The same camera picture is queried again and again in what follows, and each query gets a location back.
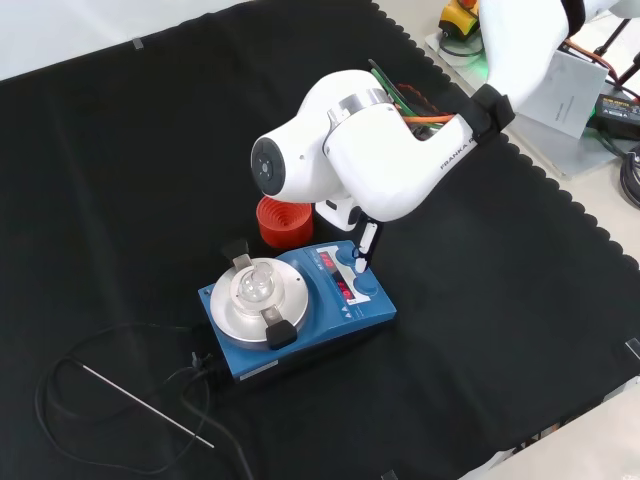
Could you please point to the thin metal probe rod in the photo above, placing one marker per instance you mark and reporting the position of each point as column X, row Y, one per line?
column 150, row 407

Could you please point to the heater with blue base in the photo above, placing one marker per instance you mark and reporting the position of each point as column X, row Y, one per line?
column 350, row 310

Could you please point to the yellow stop button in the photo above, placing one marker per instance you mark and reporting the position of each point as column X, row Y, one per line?
column 457, row 20

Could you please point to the black cloth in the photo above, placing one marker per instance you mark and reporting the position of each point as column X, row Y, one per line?
column 150, row 175

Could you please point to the black tripod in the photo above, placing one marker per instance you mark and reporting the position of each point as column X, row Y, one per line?
column 620, row 27

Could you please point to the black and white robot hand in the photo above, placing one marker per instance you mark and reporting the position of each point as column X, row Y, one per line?
column 340, row 212

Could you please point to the grey tape piece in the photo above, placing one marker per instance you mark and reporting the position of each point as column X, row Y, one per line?
column 389, row 475
column 633, row 348
column 138, row 44

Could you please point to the clear round-bottom glass flask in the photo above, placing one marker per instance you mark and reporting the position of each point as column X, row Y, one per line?
column 255, row 287

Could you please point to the black power adapter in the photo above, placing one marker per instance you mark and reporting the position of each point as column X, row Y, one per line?
column 617, row 112

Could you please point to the pale grey board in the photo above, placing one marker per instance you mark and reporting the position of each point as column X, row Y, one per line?
column 550, row 155

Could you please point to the white paper booklet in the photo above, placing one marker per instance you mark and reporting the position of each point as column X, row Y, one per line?
column 570, row 95

